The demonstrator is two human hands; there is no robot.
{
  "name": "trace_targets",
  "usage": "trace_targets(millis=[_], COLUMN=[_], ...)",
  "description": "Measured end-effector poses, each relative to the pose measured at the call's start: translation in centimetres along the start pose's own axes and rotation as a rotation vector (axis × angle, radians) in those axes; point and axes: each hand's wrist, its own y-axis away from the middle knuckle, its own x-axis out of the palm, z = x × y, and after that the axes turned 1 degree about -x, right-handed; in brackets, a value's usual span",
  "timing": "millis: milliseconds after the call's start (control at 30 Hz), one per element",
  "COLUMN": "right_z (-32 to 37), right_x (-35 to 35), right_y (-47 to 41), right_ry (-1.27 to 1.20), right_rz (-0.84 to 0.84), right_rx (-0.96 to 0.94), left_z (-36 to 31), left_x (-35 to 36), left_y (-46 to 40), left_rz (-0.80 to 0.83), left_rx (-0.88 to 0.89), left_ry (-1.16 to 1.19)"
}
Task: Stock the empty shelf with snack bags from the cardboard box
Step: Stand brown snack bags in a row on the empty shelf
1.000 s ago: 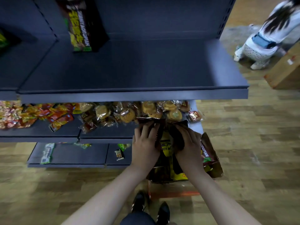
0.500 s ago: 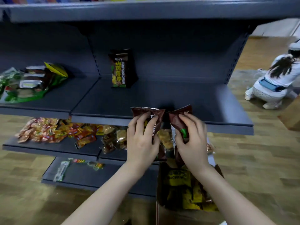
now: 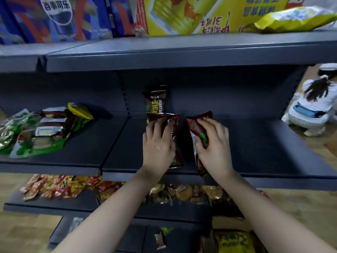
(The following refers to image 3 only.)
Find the pile of red orange packets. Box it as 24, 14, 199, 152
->
19, 173, 125, 205

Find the person's left hand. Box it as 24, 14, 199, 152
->
142, 117, 177, 180

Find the blue waist bag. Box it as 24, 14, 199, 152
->
292, 102, 327, 119

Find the white head-worn headset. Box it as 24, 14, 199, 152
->
317, 63, 337, 78

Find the heap of green brown bags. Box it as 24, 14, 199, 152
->
9, 102, 94, 159

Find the blue printed drink carton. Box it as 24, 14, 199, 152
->
105, 0, 138, 38
0, 0, 114, 45

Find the red label pastry packet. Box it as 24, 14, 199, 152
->
257, 189, 272, 201

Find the pile of yellow snacks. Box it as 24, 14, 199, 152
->
213, 230, 256, 253

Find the person's left forearm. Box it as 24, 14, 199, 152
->
51, 168, 164, 253

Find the large yellow crisp bag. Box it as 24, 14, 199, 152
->
253, 6, 337, 34

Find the person's right forearm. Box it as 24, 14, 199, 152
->
218, 172, 337, 253

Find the small red white sachet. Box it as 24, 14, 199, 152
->
153, 232, 167, 251

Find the brown cardboard box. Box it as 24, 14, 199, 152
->
200, 215, 267, 253

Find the clear green wrapped bag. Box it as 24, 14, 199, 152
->
0, 108, 43, 156

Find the pile of wrapped buns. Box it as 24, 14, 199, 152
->
143, 182, 238, 206

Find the dark blue metal shelf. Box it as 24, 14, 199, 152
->
0, 30, 337, 253

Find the person's right hand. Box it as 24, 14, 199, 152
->
194, 117, 236, 180

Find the white green label packet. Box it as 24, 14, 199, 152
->
67, 217, 85, 235

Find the yellow red printed carton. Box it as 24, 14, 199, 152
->
134, 0, 308, 38

